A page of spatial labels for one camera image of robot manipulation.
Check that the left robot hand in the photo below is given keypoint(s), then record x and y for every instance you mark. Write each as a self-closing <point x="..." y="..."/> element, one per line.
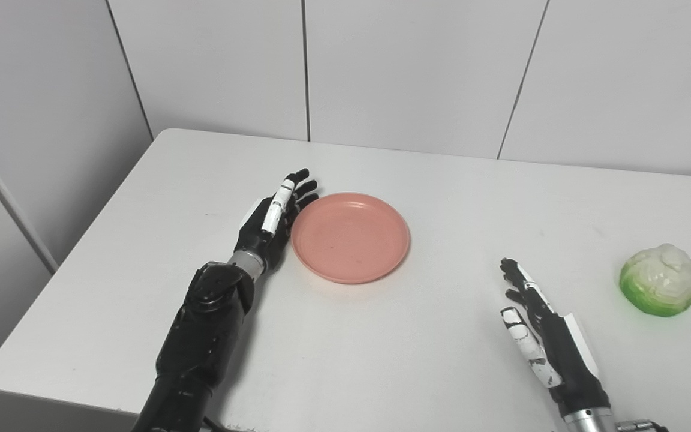
<point x="270" y="225"/>

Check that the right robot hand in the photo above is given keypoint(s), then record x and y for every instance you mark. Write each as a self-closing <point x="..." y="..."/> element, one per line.
<point x="552" y="342"/>

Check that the pink round plate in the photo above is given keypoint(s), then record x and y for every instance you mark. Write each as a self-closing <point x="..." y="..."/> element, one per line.
<point x="350" y="237"/>

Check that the green white cabbage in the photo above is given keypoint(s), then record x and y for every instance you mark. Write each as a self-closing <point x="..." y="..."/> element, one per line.
<point x="661" y="279"/>

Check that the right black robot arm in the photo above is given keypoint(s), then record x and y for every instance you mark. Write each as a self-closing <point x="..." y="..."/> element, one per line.
<point x="588" y="421"/>

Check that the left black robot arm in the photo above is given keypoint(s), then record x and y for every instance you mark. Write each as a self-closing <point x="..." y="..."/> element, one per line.
<point x="201" y="348"/>

